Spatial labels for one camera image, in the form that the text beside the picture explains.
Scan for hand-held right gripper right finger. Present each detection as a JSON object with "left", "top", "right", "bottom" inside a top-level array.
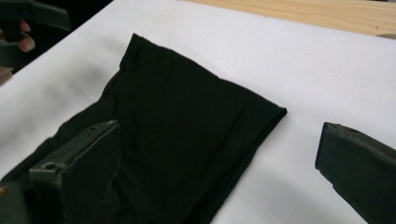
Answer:
[{"left": 314, "top": 121, "right": 396, "bottom": 224}]

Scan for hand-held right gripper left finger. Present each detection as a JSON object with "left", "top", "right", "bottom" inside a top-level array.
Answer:
[{"left": 29, "top": 119, "right": 121, "bottom": 224}]

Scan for black pants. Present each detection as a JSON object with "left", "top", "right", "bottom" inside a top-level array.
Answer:
[{"left": 0, "top": 32, "right": 288, "bottom": 224}]

